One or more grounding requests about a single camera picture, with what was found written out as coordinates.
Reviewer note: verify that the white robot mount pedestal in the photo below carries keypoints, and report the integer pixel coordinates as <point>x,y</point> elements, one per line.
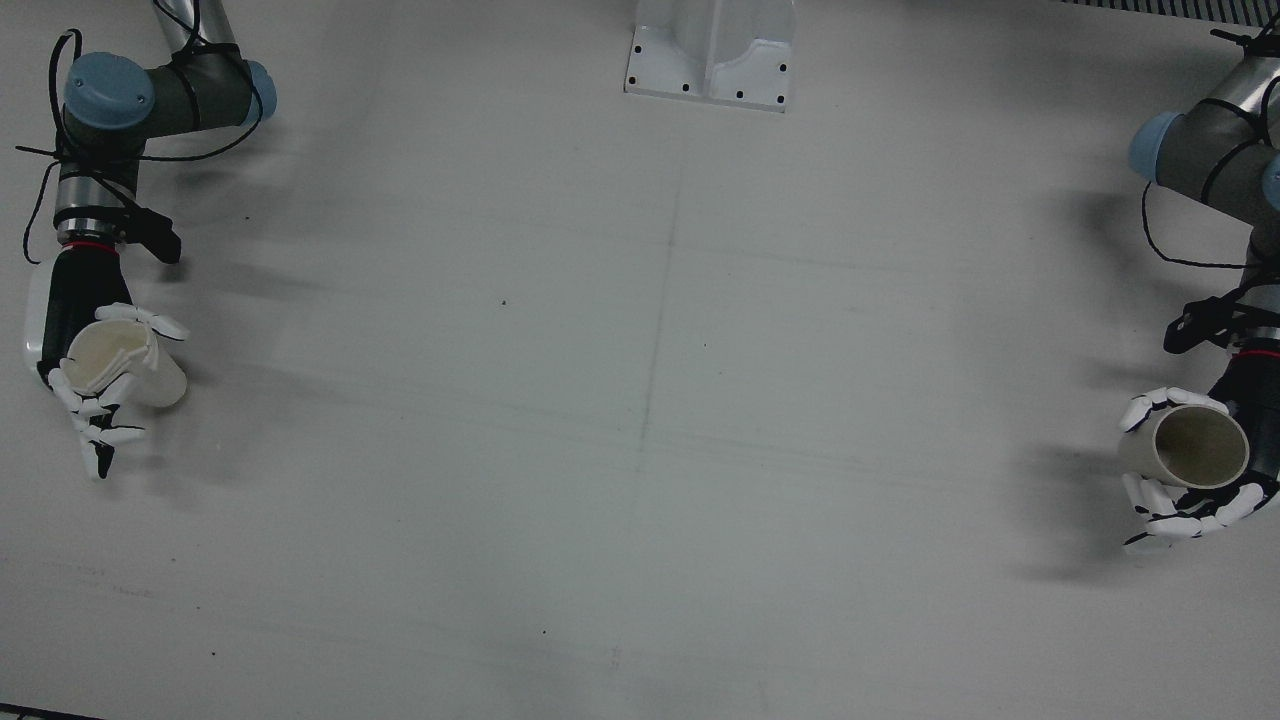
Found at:
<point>700,60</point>

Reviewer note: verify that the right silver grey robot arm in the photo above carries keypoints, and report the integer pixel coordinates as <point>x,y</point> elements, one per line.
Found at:
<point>105,95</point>

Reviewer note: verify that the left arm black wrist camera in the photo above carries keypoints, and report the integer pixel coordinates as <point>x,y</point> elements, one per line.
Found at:
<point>1195,325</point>

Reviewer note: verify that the tan smooth paper cup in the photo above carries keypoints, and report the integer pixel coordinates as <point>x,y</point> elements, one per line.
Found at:
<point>1200,445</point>

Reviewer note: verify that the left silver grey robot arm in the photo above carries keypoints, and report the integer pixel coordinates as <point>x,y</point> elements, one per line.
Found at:
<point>1210,150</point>

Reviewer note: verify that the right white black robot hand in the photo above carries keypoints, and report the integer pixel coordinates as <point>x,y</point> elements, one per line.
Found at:
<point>75,290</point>

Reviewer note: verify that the white paper cup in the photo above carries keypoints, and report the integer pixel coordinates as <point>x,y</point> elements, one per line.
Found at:
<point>150,375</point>

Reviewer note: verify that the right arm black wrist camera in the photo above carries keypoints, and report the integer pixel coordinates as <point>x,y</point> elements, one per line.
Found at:
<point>155,238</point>

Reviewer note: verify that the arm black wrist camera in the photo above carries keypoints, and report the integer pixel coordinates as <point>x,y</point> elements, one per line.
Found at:
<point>155,238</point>
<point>1195,325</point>

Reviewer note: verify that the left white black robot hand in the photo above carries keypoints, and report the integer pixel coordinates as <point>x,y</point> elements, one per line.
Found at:
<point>1262,420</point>

